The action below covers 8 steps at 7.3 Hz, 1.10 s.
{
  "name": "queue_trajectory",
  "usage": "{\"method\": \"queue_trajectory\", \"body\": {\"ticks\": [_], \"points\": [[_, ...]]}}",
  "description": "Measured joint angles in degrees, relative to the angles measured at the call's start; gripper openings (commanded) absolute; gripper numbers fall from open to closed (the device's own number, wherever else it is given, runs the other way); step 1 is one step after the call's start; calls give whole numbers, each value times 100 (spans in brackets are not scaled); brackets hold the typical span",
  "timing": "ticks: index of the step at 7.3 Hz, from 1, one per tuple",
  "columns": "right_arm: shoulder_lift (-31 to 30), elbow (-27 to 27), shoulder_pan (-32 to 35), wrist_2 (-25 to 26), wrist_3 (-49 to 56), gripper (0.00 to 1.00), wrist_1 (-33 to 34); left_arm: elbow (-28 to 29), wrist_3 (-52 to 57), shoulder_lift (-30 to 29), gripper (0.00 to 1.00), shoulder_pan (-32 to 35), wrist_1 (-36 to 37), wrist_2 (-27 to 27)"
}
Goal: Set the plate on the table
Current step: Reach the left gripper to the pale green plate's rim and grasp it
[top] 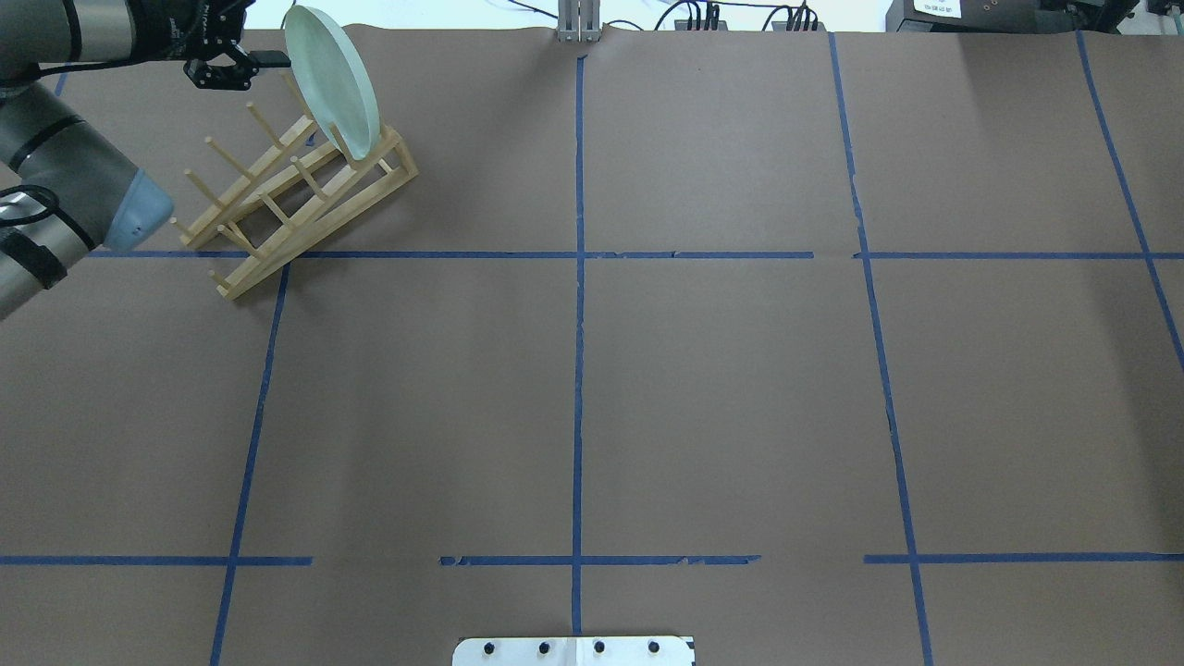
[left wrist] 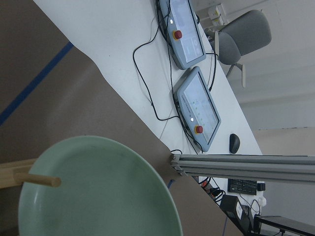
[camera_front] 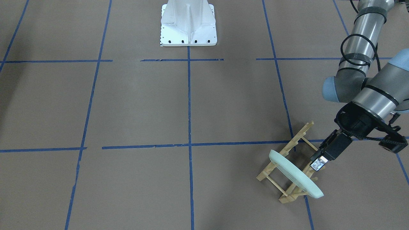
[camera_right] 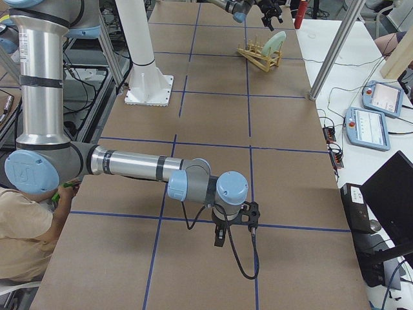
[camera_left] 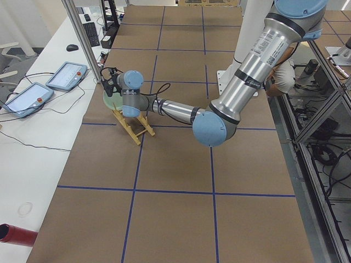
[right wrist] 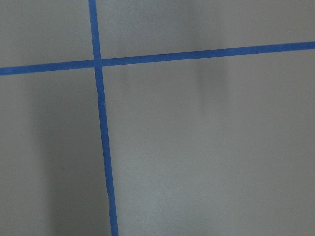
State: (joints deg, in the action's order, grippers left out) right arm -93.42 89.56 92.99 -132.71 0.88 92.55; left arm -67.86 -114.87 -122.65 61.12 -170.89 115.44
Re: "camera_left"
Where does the blue teach pendant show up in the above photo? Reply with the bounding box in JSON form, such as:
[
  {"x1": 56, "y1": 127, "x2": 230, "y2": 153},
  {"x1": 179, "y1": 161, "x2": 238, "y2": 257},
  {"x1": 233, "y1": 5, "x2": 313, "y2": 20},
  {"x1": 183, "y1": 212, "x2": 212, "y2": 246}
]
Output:
[
  {"x1": 3, "y1": 82, "x2": 54, "y2": 118},
  {"x1": 46, "y1": 61, "x2": 88, "y2": 91}
]

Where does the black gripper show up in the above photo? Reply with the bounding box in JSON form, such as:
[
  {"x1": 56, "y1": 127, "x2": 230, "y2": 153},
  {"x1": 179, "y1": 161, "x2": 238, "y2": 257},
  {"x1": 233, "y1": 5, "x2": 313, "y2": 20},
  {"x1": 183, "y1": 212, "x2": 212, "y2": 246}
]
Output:
[{"x1": 100, "y1": 67, "x2": 122, "y2": 97}]

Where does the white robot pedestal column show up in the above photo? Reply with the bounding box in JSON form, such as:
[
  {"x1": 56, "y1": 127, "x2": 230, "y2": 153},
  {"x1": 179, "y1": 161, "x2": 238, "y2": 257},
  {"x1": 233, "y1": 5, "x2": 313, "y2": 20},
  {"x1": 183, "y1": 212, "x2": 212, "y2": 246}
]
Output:
[{"x1": 217, "y1": 0, "x2": 274, "y2": 94}]

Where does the far blue teach pendant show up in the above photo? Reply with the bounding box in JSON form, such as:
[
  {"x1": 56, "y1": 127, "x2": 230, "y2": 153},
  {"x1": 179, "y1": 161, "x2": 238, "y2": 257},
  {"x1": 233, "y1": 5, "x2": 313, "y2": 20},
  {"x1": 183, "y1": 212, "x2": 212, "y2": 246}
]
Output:
[{"x1": 46, "y1": 61, "x2": 88, "y2": 91}]

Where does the aluminium frame post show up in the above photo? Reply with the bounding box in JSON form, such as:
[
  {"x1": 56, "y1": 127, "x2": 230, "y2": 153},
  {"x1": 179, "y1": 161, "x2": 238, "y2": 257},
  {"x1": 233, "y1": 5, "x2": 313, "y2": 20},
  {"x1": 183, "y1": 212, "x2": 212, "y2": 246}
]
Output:
[{"x1": 62, "y1": 0, "x2": 101, "y2": 83}]

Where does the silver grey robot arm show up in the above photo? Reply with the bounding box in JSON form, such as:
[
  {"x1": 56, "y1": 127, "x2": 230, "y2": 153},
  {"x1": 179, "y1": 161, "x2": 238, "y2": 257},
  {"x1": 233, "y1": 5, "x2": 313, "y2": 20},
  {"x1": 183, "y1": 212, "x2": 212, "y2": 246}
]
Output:
[{"x1": 101, "y1": 1, "x2": 327, "y2": 147}]

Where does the black box on table edge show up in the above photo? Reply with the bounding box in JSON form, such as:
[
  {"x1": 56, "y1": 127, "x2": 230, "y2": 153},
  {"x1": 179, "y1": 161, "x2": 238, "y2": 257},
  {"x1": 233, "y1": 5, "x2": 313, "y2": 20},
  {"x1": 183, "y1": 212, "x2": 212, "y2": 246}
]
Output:
[{"x1": 100, "y1": 27, "x2": 118, "y2": 49}]

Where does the black computer mouse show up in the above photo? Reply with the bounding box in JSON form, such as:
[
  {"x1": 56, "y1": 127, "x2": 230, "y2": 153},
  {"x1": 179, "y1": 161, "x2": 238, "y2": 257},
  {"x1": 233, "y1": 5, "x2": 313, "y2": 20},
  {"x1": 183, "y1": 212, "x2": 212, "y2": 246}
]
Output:
[{"x1": 66, "y1": 44, "x2": 79, "y2": 52}]

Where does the near blue teach pendant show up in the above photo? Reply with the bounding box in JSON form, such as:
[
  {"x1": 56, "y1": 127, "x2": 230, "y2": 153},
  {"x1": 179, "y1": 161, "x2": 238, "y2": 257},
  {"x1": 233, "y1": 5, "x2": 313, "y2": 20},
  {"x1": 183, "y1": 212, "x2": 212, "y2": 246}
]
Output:
[{"x1": 3, "y1": 82, "x2": 54, "y2": 118}]

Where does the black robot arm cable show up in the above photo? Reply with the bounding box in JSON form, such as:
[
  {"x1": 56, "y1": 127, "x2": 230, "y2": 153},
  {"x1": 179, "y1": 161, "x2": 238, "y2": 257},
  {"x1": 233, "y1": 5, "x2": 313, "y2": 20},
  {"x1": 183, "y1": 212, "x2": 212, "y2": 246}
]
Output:
[{"x1": 141, "y1": 83, "x2": 198, "y2": 123}]

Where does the seated person in beige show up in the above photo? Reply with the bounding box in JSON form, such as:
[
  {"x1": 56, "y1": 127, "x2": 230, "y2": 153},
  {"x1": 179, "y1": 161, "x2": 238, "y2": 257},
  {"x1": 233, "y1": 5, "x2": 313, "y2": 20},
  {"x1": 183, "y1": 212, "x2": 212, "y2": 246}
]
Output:
[{"x1": 265, "y1": 43, "x2": 297, "y2": 97}]

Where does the black keyboard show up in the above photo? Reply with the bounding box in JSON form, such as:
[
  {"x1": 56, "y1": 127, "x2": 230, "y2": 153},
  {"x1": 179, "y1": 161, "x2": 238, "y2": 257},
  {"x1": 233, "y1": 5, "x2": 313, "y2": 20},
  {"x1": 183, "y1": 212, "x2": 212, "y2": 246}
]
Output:
[{"x1": 83, "y1": 22, "x2": 100, "y2": 47}]

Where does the pale green round plate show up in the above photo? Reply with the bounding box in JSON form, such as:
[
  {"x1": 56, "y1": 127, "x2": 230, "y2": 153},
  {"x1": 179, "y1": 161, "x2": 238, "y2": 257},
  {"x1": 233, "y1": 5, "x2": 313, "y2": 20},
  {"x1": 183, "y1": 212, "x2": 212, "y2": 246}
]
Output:
[{"x1": 103, "y1": 91, "x2": 123, "y2": 110}]

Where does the red cylinder tube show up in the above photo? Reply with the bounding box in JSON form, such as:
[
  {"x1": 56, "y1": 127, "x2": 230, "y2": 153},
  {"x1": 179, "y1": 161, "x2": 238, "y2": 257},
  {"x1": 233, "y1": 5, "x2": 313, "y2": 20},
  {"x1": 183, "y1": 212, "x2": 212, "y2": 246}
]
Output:
[{"x1": 1, "y1": 224, "x2": 38, "y2": 247}]

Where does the wooden dish rack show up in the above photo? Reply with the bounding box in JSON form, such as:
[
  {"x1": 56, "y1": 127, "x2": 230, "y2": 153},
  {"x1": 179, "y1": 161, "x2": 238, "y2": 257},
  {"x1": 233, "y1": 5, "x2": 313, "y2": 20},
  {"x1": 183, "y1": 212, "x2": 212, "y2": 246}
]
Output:
[{"x1": 112, "y1": 110, "x2": 155, "y2": 146}]

